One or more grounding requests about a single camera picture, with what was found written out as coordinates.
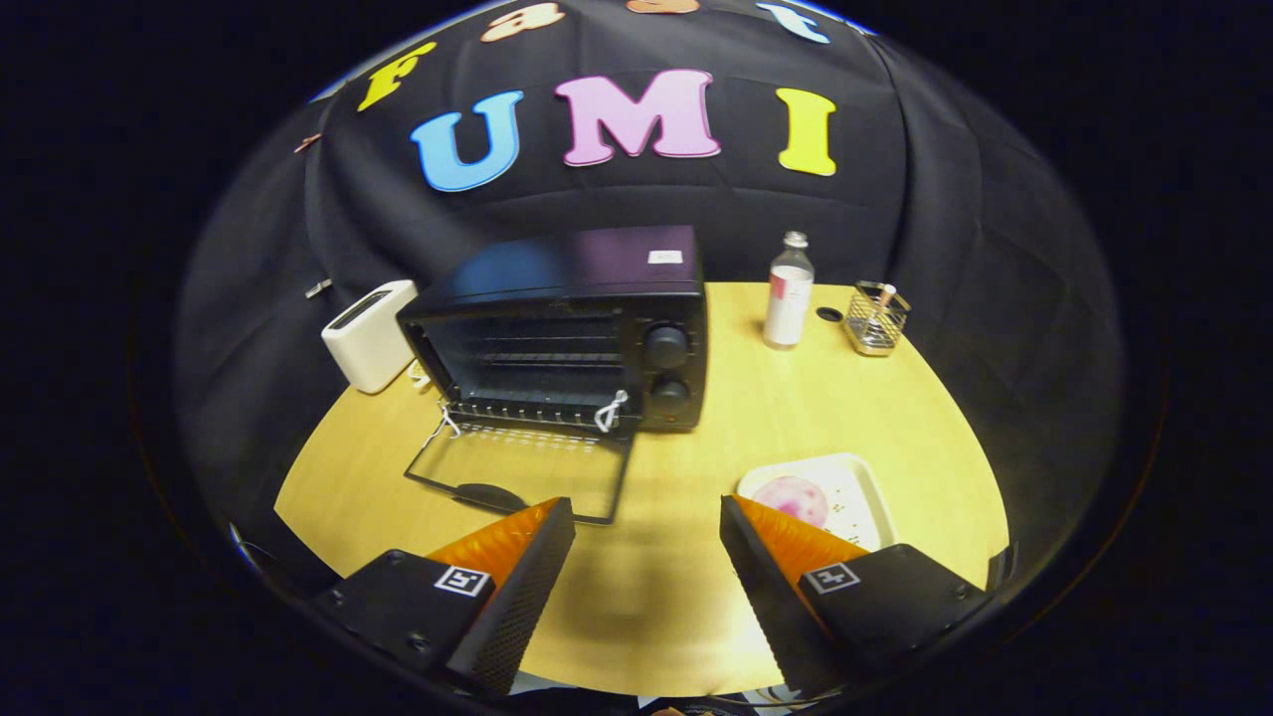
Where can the cream patterned tray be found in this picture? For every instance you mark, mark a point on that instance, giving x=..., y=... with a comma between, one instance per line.
x=855, y=492

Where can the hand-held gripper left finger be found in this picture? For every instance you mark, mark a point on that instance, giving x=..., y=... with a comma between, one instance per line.
x=517, y=607

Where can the silver clip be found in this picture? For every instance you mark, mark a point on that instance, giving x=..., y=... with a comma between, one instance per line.
x=318, y=288

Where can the pink round food slice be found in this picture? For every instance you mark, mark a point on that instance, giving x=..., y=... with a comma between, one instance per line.
x=791, y=500

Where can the white toaster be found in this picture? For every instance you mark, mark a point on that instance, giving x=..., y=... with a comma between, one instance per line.
x=370, y=343

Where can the small white orange stick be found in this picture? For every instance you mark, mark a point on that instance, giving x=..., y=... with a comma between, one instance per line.
x=883, y=294

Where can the black toaster oven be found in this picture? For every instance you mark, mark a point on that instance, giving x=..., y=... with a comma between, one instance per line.
x=557, y=268

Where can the black backdrop cloth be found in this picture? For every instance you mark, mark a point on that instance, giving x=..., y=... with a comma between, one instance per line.
x=617, y=214

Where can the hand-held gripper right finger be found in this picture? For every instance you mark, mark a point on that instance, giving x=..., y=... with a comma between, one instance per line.
x=771, y=597

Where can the clear plastic bottle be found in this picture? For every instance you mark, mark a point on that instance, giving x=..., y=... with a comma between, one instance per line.
x=788, y=308

